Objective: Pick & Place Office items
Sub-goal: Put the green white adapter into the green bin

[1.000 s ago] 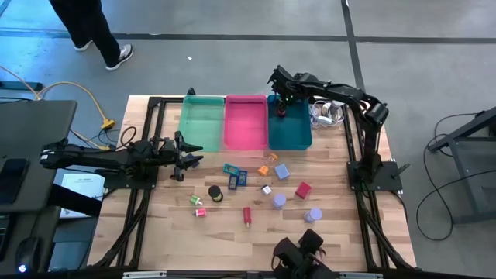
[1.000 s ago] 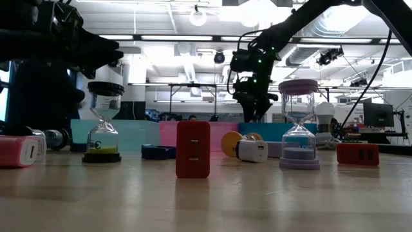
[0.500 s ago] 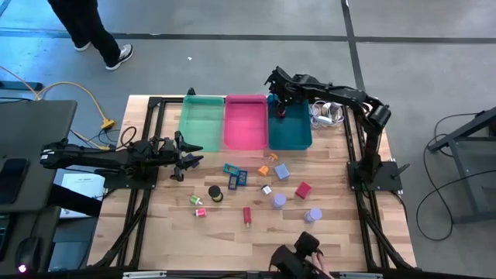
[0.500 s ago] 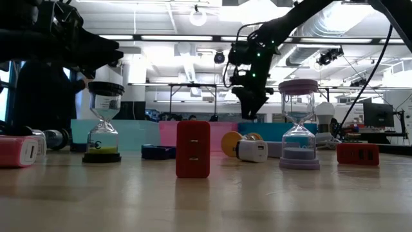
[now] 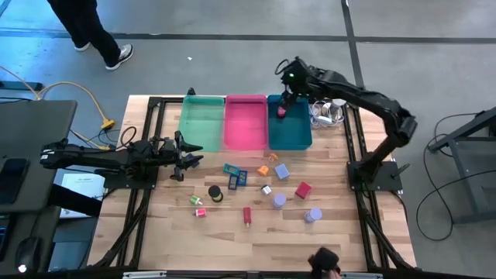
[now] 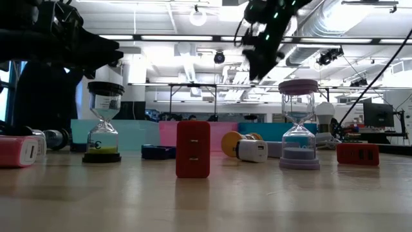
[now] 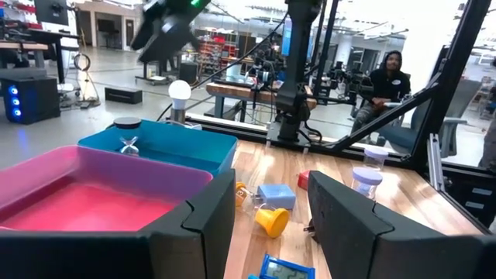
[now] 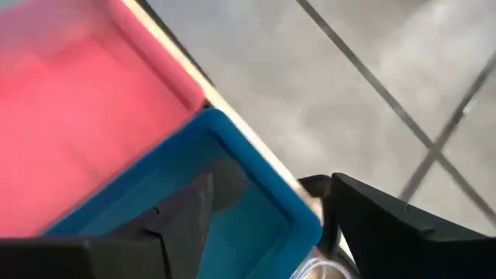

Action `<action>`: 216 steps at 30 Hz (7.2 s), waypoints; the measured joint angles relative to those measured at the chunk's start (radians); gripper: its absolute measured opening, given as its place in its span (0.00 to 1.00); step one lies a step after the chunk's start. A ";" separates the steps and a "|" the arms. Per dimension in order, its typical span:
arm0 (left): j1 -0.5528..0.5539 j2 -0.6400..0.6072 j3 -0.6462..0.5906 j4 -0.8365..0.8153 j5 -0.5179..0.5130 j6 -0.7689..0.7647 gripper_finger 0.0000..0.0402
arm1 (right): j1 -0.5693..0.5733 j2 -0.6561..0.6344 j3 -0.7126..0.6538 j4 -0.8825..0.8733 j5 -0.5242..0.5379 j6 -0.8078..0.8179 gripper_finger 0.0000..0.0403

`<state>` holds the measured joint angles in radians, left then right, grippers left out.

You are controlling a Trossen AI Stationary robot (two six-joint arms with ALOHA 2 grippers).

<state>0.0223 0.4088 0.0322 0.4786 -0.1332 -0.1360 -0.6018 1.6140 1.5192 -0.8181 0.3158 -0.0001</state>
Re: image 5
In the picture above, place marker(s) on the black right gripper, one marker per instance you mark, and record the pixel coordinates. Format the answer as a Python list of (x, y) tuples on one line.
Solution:
[(296, 77)]

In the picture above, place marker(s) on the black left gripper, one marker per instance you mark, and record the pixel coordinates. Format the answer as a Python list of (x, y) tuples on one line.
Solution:
[(168, 153)]

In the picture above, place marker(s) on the red sand hourglass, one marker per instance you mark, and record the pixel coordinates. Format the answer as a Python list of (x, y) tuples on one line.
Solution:
[(281, 112)]

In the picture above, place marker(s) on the teal digital timer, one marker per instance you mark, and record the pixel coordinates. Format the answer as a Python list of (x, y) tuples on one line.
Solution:
[(231, 169)]

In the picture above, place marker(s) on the yellow sand hourglass black caps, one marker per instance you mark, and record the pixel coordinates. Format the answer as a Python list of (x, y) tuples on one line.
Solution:
[(215, 193)]

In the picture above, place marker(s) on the green usb charger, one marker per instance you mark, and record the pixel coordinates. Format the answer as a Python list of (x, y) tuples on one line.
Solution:
[(195, 200)]

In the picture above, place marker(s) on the dark blue digital timer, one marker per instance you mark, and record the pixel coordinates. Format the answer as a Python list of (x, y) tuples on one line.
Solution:
[(232, 183)]

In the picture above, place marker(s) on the lavender wall charger block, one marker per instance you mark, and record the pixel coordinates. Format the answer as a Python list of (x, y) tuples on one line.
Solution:
[(281, 171)]

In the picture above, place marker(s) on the orange hourglass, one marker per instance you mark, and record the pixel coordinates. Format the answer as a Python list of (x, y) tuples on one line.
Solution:
[(263, 170)]

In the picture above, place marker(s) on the white charger with black end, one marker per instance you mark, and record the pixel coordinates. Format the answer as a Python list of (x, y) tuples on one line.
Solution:
[(266, 190)]

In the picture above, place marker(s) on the red four-port charger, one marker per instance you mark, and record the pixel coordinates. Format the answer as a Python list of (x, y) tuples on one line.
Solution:
[(303, 190)]

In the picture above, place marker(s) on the lavender hourglass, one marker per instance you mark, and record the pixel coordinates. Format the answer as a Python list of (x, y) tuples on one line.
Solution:
[(278, 201), (313, 215)]

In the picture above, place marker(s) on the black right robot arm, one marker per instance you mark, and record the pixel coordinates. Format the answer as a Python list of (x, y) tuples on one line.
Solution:
[(368, 98)]

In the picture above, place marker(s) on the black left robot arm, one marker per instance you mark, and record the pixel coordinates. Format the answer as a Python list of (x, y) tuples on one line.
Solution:
[(97, 159)]

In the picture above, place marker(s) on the blue plastic bin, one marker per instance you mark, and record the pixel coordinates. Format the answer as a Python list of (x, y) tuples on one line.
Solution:
[(290, 131)]

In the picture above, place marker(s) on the translucent green plastic bin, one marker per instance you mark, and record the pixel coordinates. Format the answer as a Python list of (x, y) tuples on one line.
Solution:
[(201, 124)]

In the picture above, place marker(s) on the translucent pink plastic bin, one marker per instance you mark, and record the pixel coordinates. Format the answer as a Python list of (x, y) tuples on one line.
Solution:
[(246, 124)]

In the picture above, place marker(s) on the white light bulb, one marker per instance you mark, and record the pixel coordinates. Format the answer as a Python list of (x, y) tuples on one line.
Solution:
[(338, 104)]

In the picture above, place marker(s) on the pink usb charger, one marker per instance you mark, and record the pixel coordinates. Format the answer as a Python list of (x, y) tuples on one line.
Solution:
[(200, 212)]

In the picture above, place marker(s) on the black desk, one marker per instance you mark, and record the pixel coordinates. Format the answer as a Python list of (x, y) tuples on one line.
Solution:
[(38, 128)]

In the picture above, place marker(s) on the person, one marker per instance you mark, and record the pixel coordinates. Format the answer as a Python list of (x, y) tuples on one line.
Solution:
[(93, 27)]

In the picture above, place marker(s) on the black smartphone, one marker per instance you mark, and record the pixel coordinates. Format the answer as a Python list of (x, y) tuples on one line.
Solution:
[(11, 180)]

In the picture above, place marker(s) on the black flat floor bar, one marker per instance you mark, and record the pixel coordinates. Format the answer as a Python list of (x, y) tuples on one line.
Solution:
[(19, 85)]

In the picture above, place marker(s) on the black metal side table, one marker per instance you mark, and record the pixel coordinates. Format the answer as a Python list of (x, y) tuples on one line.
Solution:
[(469, 162)]

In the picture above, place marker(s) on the black computer mouse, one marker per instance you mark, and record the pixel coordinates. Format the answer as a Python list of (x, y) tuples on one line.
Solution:
[(27, 252)]

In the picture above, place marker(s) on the black aluminium table frame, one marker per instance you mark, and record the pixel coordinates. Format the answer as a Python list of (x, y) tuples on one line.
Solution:
[(152, 116)]

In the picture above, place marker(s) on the black frame knob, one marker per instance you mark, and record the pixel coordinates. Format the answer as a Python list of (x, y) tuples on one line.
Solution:
[(190, 92)]

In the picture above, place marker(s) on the tall red wall charger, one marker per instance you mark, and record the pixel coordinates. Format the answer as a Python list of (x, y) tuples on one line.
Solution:
[(246, 215)]

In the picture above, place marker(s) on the silver metal bracket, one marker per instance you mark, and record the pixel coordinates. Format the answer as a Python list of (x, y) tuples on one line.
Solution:
[(360, 275), (143, 275)]

